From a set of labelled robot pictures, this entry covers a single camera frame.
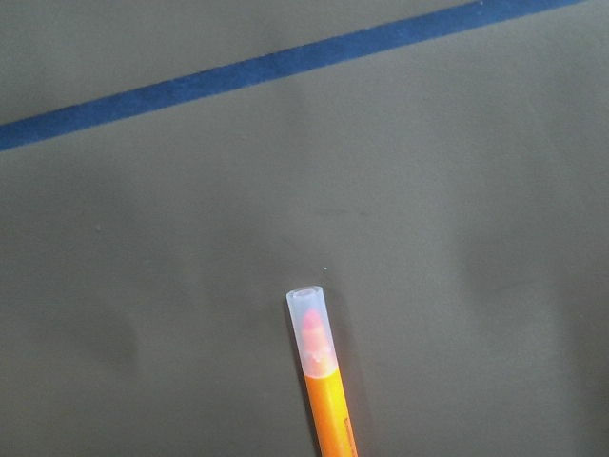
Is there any orange highlighter pen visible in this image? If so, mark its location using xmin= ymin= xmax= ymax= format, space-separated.
xmin=286 ymin=286 xmax=359 ymax=456

